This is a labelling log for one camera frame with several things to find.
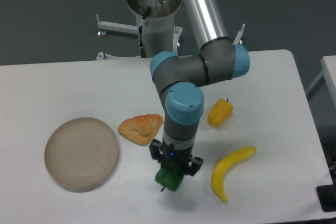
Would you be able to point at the toy pastry turnover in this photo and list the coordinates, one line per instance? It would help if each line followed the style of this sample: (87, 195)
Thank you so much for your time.
(141, 129)

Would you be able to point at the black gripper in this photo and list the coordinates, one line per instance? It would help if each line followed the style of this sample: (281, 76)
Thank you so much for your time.
(172, 151)

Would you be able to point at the yellow toy banana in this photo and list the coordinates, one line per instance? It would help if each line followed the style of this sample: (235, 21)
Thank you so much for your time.
(218, 174)

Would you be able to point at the white side table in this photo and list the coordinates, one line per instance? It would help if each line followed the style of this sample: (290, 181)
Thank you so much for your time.
(325, 76)

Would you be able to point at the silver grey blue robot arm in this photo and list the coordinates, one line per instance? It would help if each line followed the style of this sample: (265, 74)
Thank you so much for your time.
(178, 80)

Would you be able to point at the black device at table edge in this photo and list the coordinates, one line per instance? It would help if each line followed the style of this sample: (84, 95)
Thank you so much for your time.
(326, 195)

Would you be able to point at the beige round plate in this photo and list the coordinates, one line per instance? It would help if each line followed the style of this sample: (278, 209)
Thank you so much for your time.
(82, 154)

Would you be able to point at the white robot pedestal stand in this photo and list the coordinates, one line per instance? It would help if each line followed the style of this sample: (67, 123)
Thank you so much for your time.
(156, 29)

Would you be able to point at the green toy bell pepper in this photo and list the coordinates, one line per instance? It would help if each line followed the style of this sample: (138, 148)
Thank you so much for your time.
(170, 176)

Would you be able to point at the yellow toy bell pepper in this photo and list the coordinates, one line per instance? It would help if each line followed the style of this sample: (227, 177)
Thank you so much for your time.
(219, 112)

